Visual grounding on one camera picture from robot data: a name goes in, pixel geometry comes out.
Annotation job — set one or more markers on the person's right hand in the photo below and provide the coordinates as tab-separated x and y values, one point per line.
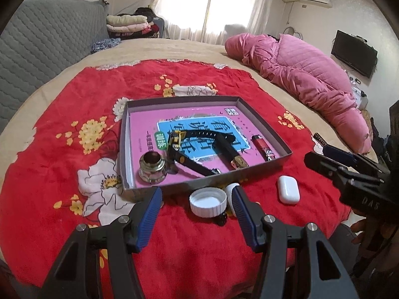
361	232

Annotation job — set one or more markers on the yellow and black wristwatch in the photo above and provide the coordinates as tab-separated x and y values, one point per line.
190	163

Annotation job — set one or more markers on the small black object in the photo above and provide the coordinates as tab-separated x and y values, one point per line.
222	220

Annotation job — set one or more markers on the grey quilted headboard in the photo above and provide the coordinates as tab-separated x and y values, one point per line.
46	46

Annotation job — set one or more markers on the pink and blue book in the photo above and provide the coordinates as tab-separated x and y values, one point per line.
143	124

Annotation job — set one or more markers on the white bottle cap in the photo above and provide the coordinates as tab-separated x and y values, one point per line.
207	202

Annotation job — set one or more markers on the white earbud case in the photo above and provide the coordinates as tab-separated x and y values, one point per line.
288	190

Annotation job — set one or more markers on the black and gold tube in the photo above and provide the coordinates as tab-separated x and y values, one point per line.
227	149

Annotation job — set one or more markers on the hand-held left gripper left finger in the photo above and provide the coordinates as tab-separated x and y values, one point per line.
149	215

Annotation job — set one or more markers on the beige bed sheet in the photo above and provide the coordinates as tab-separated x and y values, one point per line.
187	48

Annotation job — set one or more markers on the white window curtains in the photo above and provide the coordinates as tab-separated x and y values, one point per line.
265	12

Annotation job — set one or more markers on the red floral blanket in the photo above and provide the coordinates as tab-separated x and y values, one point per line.
62	193

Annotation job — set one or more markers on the red lighter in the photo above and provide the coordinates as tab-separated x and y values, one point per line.
263	148

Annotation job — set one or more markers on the white pill bottle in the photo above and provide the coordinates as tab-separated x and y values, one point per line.
230	196

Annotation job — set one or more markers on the black television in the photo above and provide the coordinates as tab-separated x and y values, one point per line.
352	53

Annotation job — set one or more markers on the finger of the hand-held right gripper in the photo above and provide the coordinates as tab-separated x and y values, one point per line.
336	152
321	165

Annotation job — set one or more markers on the pink quilted duvet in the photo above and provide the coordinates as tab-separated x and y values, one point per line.
296	68

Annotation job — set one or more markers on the stack of folded clothes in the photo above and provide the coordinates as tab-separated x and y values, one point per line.
127	23

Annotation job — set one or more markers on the blue patterned cloth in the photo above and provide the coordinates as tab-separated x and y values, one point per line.
104	45

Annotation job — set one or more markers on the grey cardboard box tray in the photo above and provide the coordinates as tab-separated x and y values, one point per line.
187	187

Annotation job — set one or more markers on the black and gold blanket label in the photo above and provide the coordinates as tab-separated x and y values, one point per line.
319	137

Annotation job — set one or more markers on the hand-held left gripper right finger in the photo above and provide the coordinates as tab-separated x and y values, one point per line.
246	218

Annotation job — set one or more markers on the brass metal fitting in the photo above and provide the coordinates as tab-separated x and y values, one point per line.
152	168

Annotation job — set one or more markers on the metal chair back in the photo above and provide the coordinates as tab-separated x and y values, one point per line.
293	30

